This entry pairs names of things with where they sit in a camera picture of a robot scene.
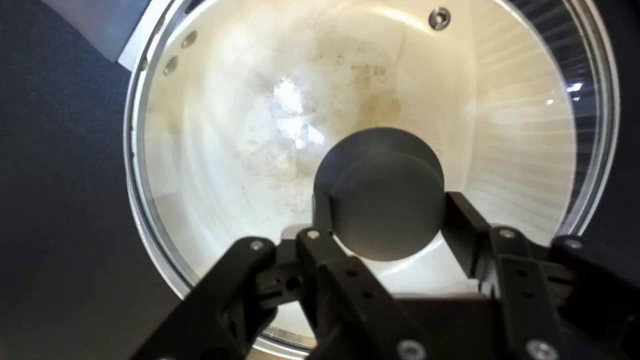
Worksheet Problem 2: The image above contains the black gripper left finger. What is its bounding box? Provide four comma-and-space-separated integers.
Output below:
133, 189, 428, 360

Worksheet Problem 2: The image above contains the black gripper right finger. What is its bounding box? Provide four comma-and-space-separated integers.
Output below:
442, 191, 640, 360

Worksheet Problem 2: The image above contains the round glass lid grey knob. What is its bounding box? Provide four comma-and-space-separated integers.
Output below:
122, 0, 623, 358

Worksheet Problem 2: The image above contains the white frying pan grey handle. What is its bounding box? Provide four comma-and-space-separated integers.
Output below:
140, 0, 584, 339

